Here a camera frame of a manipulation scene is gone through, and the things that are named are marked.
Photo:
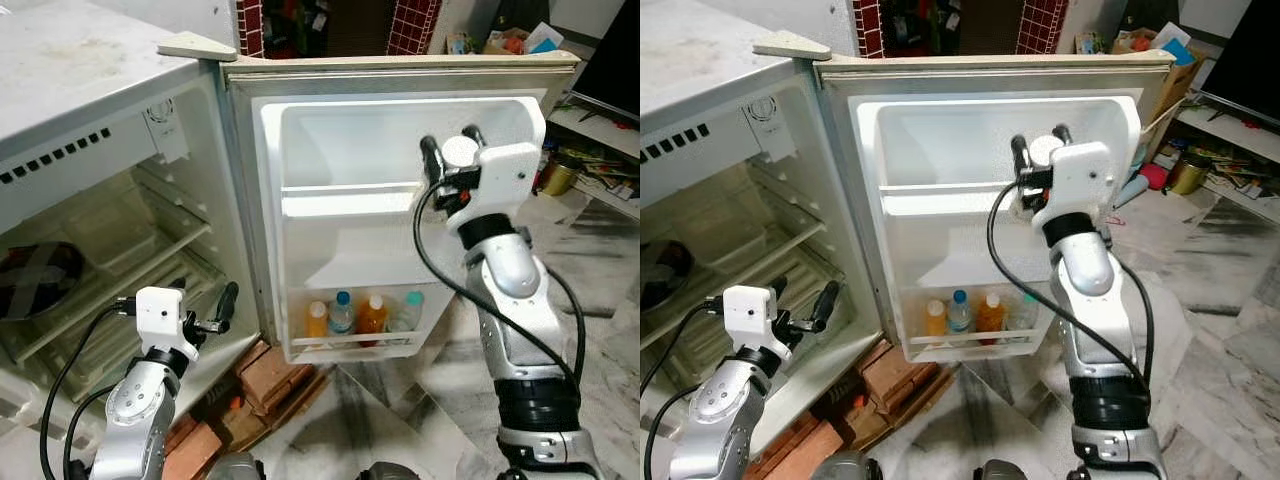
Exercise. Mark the white capped bottle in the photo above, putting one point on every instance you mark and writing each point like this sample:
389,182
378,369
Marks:
460,151
1046,150

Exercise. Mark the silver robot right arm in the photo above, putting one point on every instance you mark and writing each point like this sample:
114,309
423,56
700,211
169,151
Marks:
515,300
1090,300

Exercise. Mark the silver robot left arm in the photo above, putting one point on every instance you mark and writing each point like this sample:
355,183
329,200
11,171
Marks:
715,410
135,410

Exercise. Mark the white fridge door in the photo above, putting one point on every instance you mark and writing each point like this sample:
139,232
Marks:
940,240
340,240

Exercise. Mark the white mini fridge body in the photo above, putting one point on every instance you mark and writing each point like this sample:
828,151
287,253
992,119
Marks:
700,60
70,60

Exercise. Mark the cream fridge hinge cover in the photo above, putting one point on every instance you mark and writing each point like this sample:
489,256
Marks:
197,46
790,44

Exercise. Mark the red brick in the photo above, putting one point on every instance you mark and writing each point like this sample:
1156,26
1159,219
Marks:
193,450
800,450
272,375
898,375

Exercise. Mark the blue plastic item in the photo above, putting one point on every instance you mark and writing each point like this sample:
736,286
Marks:
1130,192

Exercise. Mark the small orange juice bottle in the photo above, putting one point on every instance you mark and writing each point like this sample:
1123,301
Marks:
936,320
317,322

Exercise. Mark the gold round jar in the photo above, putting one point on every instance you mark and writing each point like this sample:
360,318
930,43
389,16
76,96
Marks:
558,178
1186,175

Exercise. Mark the cardboard box of clutter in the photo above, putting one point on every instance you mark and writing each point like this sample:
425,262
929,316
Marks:
505,42
1140,42

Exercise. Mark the wide red tiled pillar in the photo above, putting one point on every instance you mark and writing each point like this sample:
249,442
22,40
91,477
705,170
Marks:
1040,25
413,25

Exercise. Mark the black round pan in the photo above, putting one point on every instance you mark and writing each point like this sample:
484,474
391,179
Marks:
660,275
38,280

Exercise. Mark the blue capped water bottle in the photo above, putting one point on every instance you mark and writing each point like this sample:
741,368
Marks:
961,314
342,315

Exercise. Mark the green capped clear bottle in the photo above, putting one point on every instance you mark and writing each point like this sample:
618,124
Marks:
409,312
1024,312

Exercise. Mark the white television shelf unit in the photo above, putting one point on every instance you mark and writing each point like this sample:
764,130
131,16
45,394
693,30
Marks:
600,150
1230,160

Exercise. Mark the tall orange drink bottle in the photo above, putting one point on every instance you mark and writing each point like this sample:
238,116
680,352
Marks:
372,315
991,313

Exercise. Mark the grey robot left leg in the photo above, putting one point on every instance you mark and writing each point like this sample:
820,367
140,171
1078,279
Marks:
845,467
235,468

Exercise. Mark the white freezer compartment flap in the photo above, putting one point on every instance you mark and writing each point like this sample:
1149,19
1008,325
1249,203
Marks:
70,165
700,150

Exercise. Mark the black flat television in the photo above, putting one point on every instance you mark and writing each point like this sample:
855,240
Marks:
1245,55
615,55

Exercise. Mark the narrow red tiled pillar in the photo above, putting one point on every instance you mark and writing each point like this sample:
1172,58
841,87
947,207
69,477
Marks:
250,28
868,28

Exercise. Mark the dark robot right leg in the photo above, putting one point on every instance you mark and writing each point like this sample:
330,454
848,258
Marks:
1005,470
388,472

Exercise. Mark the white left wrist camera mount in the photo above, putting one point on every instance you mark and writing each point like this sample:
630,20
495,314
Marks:
158,318
747,316

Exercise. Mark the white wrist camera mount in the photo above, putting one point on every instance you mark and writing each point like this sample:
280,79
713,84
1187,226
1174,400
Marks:
158,318
1080,180
505,180
747,316

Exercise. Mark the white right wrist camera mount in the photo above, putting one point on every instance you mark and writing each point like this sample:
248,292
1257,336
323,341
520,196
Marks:
505,180
1080,180

